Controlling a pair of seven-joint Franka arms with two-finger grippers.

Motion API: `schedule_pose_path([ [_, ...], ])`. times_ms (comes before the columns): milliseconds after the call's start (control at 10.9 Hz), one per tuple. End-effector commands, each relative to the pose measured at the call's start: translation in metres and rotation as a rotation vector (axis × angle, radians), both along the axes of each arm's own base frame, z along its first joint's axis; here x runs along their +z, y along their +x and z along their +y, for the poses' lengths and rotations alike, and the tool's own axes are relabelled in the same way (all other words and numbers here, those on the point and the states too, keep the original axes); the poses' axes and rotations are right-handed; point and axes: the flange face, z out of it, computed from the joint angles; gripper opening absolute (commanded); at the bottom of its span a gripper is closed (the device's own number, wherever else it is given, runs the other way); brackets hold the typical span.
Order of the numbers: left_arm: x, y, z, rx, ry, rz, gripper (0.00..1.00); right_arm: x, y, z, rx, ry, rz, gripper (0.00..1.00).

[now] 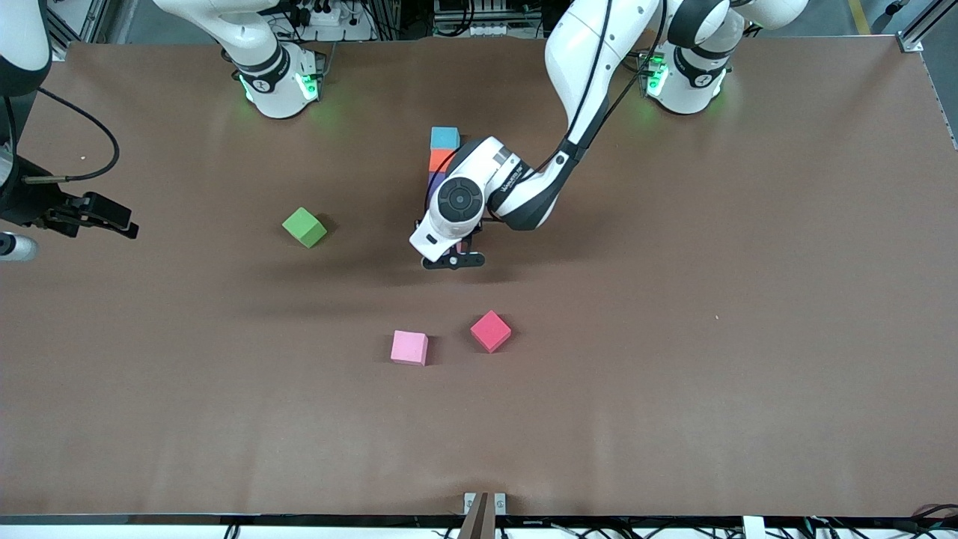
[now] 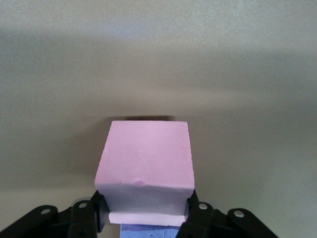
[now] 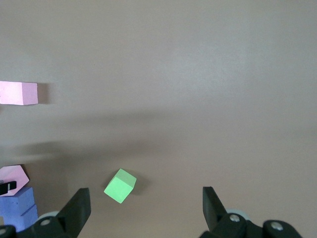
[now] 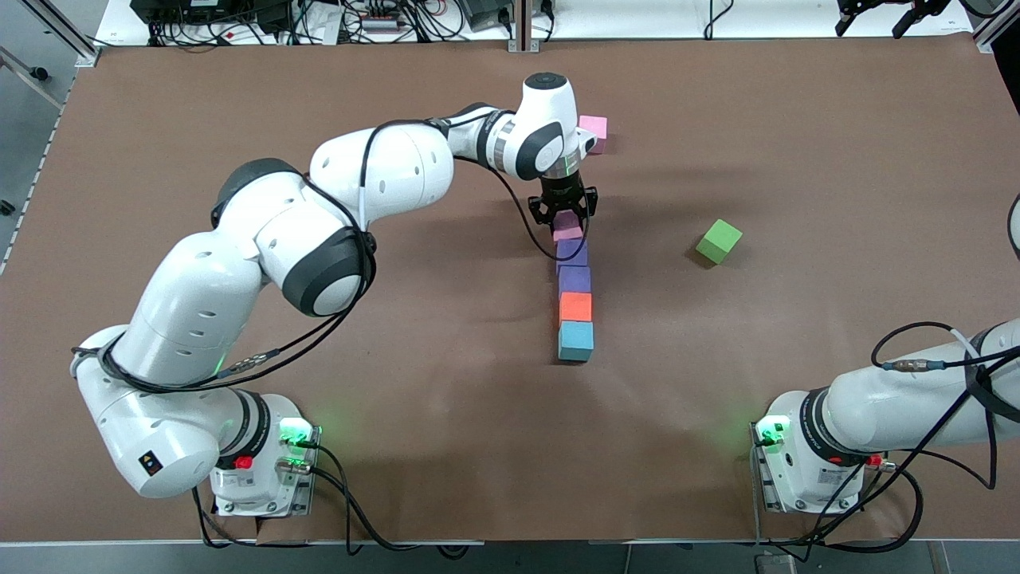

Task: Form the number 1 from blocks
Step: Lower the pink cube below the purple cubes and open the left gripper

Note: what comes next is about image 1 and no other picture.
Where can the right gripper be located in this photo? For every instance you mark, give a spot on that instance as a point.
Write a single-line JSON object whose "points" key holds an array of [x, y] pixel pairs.
{"points": [[31, 206]]}

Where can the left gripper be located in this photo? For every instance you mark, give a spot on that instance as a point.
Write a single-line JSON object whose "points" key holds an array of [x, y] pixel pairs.
{"points": [[477, 229]]}

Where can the purple foam block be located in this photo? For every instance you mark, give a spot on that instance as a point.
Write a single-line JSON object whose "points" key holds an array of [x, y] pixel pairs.
{"points": [[434, 181]]}

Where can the orange foam block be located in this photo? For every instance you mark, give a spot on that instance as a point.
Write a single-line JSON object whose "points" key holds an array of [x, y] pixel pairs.
{"points": [[438, 160]]}

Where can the cyan foam block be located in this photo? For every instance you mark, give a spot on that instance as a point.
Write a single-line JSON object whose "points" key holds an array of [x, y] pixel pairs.
{"points": [[444, 138]]}

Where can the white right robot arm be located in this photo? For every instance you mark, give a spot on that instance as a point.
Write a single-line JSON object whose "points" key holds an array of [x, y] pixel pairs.
{"points": [[254, 52]]}

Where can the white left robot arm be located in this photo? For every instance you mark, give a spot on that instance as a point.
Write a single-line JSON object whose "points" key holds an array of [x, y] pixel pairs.
{"points": [[584, 45]]}

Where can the red foam block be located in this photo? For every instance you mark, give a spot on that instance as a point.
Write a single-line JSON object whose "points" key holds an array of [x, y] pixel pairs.
{"points": [[490, 331]]}

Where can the green foam block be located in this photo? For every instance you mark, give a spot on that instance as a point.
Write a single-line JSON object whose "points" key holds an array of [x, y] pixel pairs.
{"points": [[304, 227]]}

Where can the white power strip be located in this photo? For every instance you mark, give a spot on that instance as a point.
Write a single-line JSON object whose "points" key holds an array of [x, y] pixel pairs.
{"points": [[329, 16], [479, 28]]}

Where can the brown table mat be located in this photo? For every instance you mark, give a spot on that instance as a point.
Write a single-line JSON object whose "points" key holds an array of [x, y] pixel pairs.
{"points": [[673, 412]]}

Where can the aluminium frame profile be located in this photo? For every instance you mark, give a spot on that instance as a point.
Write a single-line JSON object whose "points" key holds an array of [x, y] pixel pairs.
{"points": [[67, 37], [924, 22]]}

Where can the metal clamp bracket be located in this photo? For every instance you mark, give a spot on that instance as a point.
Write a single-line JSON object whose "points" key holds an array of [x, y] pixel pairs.
{"points": [[484, 505]]}

